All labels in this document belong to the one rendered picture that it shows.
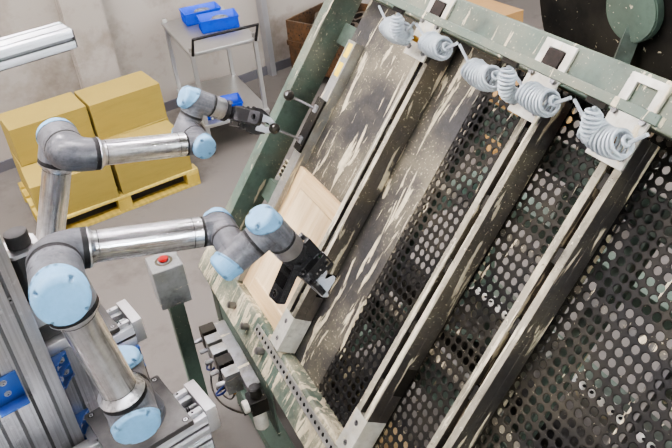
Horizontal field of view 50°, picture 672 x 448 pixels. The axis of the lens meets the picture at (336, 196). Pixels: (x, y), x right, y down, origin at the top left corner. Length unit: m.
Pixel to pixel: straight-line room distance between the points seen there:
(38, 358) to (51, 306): 0.46
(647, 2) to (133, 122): 3.82
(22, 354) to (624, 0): 1.82
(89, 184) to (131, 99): 0.68
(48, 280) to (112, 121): 3.64
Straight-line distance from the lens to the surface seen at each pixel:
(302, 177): 2.51
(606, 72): 1.66
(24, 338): 1.98
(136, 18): 6.06
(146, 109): 5.21
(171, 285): 2.82
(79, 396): 2.25
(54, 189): 2.34
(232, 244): 1.68
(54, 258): 1.62
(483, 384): 1.71
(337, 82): 2.48
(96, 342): 1.69
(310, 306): 2.29
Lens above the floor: 2.53
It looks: 32 degrees down
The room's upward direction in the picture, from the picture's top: 6 degrees counter-clockwise
